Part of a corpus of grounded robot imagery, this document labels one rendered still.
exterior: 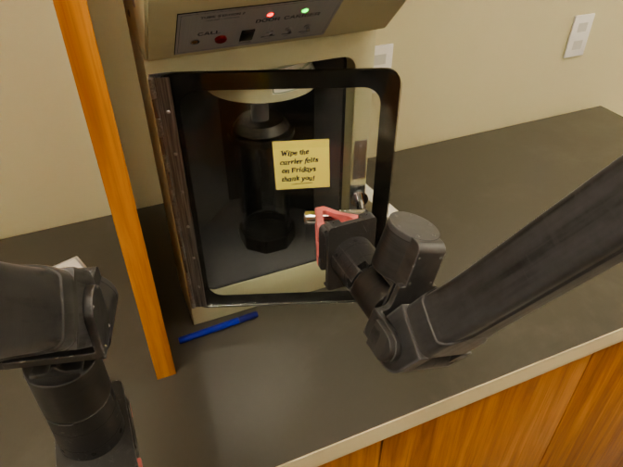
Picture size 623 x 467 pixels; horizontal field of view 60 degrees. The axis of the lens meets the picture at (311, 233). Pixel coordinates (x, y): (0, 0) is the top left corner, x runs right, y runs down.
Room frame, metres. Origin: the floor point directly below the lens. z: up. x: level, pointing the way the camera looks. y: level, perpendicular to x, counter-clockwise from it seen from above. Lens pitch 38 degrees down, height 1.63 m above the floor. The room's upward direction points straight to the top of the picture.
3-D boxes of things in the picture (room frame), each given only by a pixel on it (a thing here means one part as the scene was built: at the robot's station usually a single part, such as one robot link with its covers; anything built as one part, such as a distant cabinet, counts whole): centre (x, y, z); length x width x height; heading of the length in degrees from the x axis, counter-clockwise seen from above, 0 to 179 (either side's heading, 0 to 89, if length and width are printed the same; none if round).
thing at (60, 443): (0.28, 0.20, 1.21); 0.10 x 0.07 x 0.07; 23
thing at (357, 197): (0.62, -0.04, 1.20); 0.10 x 0.05 x 0.03; 93
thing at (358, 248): (0.50, -0.06, 1.20); 0.07 x 0.07 x 0.10; 23
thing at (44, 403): (0.29, 0.20, 1.27); 0.07 x 0.06 x 0.07; 10
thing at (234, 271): (0.65, 0.04, 1.19); 0.30 x 0.01 x 0.40; 93
